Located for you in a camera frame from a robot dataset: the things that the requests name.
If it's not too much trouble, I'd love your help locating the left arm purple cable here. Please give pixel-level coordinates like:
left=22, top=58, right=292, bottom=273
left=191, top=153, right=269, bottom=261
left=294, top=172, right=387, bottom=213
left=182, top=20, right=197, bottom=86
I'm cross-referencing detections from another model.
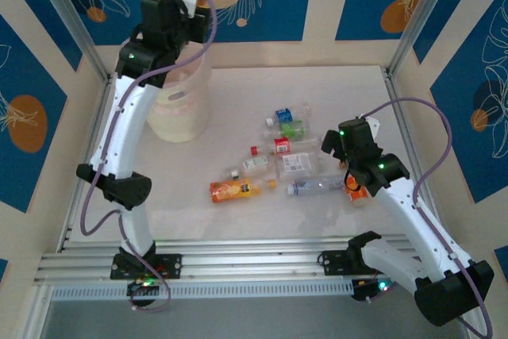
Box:
left=80, top=0, right=218, bottom=313

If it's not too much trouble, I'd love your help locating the aluminium side rail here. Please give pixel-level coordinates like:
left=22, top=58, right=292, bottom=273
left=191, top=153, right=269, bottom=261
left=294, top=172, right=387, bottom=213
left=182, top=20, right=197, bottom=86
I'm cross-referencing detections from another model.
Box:
left=380, top=67, right=425, bottom=181
left=55, top=76, right=114, bottom=252

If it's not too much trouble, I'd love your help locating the clear water bottle grey label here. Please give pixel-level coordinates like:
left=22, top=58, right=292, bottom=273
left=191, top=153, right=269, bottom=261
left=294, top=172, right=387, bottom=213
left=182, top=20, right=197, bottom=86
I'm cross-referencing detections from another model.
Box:
left=286, top=175, right=347, bottom=198

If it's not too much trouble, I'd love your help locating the red label cola bottle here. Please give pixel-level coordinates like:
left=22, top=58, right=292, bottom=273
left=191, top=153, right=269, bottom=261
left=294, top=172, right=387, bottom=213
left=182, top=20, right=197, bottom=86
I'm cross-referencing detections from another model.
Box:
left=249, top=136, right=323, bottom=156

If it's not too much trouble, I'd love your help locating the white plastic bin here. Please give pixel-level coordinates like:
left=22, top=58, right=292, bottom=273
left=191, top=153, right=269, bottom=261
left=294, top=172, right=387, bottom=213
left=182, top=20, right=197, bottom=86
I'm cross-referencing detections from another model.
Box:
left=118, top=35, right=212, bottom=144

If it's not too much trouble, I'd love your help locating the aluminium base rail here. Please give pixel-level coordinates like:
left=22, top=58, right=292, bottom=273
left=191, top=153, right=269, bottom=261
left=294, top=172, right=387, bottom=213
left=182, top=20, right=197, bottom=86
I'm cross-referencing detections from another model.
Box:
left=33, top=235, right=473, bottom=288

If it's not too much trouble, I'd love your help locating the white green label bottle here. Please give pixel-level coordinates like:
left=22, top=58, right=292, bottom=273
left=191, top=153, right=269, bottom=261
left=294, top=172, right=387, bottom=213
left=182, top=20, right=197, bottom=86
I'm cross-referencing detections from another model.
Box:
left=225, top=155, right=275, bottom=180

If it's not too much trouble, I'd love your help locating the white slotted cable duct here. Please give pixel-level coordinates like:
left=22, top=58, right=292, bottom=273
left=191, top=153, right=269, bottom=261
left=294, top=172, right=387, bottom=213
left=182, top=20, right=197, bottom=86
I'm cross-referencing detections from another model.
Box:
left=49, top=278, right=355, bottom=302

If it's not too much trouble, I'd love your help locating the orange juice bottle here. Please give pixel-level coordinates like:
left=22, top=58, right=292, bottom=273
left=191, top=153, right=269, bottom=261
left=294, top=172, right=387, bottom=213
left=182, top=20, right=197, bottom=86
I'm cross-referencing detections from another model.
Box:
left=209, top=178, right=278, bottom=204

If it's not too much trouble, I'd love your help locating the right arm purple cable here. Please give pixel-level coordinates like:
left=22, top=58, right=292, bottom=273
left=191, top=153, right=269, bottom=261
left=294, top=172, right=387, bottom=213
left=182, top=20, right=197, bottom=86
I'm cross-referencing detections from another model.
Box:
left=356, top=97, right=494, bottom=339

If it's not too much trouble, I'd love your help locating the orange snack packet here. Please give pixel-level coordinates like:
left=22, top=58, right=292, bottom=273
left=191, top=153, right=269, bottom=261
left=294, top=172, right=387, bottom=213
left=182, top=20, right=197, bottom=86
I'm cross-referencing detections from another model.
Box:
left=344, top=178, right=370, bottom=207

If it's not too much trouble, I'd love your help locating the square clear bottle white label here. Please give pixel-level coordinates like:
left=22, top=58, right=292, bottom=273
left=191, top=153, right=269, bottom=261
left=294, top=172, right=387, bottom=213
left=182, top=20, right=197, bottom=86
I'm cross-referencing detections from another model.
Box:
left=275, top=151, right=323, bottom=181

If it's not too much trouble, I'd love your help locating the green label clear bottle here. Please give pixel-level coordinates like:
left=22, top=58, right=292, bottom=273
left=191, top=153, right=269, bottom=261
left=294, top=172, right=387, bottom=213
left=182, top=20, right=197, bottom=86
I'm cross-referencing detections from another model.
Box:
left=261, top=122, right=313, bottom=140

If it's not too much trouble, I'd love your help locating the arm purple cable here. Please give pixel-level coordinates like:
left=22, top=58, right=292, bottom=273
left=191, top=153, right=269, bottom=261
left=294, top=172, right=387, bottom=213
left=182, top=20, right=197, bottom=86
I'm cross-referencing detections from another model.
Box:
left=356, top=97, right=494, bottom=339
left=80, top=0, right=218, bottom=313

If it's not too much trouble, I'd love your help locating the blue label clear bottle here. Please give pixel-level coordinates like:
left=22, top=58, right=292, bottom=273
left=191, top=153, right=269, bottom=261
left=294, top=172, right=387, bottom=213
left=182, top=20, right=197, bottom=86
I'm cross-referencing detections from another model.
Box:
left=264, top=102, right=312, bottom=125

